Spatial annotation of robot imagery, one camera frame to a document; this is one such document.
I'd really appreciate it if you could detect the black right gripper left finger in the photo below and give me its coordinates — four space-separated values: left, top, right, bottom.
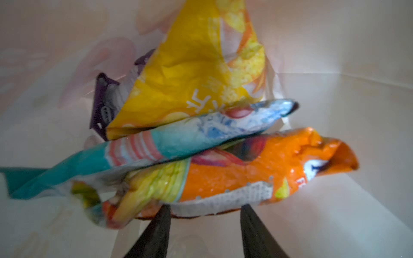
124 205 171 258

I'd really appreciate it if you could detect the purple snack packet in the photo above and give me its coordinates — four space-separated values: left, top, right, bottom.
90 49 155 141

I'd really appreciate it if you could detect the yellow snack packet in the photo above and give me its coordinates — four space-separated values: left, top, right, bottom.
106 1 266 140

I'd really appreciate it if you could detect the orange candy packet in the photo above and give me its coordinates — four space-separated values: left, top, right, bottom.
70 126 360 230

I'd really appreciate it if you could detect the teal snack packet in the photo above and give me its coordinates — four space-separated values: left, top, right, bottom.
1 99 299 200

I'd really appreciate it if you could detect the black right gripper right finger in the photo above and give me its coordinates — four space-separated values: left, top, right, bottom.
240 204 289 258

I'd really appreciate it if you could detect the printed paper bag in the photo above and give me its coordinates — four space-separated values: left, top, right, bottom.
1 1 413 258

